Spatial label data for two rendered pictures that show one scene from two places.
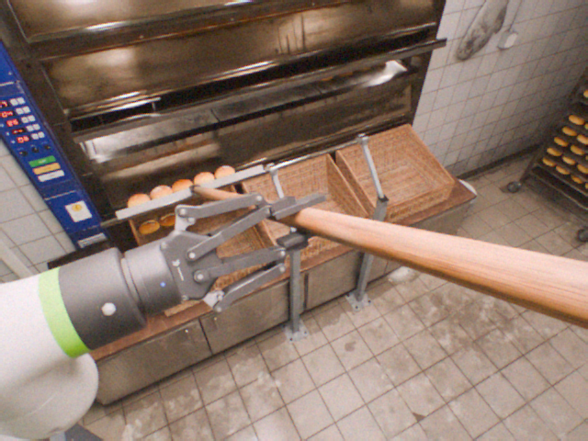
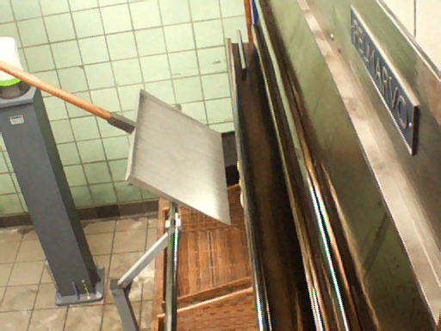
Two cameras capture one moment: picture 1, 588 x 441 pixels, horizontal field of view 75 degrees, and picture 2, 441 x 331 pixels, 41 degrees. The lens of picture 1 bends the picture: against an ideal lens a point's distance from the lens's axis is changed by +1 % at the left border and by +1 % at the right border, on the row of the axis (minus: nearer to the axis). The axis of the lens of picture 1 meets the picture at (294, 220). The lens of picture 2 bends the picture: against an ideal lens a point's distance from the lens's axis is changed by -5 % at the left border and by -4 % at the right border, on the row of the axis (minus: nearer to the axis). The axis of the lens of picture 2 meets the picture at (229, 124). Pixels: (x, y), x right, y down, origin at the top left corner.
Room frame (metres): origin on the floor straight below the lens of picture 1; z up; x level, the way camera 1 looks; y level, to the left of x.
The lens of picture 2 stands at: (2.13, -1.05, 2.29)
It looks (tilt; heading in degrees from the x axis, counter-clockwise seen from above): 30 degrees down; 118
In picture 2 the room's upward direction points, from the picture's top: 8 degrees counter-clockwise
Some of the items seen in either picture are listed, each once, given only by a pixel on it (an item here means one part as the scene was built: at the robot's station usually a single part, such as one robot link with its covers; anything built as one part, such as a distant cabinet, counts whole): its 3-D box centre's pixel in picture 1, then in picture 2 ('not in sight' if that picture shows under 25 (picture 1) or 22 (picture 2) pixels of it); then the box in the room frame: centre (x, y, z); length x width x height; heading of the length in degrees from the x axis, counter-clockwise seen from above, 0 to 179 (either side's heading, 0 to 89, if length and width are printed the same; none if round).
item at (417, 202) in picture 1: (392, 174); not in sight; (1.76, -0.60, 0.72); 0.56 x 0.49 x 0.28; 117
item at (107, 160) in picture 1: (275, 113); not in sight; (1.73, 0.10, 1.16); 1.80 x 0.06 x 0.04; 117
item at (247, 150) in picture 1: (277, 138); not in sight; (1.71, 0.09, 1.02); 1.79 x 0.11 x 0.19; 117
